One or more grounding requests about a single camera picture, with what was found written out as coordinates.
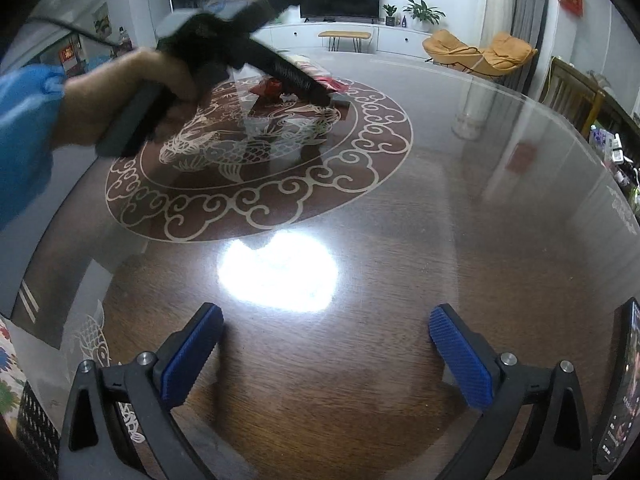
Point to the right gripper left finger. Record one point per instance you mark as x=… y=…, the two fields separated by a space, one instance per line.
x=95 y=442

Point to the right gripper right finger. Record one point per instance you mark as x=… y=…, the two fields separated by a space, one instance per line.
x=555 y=443

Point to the red packet bundle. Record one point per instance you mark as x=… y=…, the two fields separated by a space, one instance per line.
x=273 y=91

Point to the blue sleeve forearm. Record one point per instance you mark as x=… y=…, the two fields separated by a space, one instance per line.
x=31 y=98

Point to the person left hand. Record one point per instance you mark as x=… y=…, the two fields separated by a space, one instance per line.
x=91 y=101

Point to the smartphone on table edge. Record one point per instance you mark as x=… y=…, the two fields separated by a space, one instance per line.
x=621 y=406

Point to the black television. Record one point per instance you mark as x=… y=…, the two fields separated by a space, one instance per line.
x=327 y=10

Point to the white tv cabinet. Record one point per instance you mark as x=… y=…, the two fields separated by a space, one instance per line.
x=344 y=37

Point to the small potted plant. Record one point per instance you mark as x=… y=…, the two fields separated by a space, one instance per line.
x=390 y=12

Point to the green potted plant right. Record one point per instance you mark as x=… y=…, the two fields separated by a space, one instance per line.
x=422 y=16

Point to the grey partition board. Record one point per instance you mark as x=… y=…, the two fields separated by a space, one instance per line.
x=42 y=248

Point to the orange lounge chair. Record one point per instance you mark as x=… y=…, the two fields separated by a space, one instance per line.
x=502 y=57

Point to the grey curtain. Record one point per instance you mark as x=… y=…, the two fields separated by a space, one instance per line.
x=528 y=25

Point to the wooden chair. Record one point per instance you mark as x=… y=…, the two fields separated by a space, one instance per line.
x=573 y=95

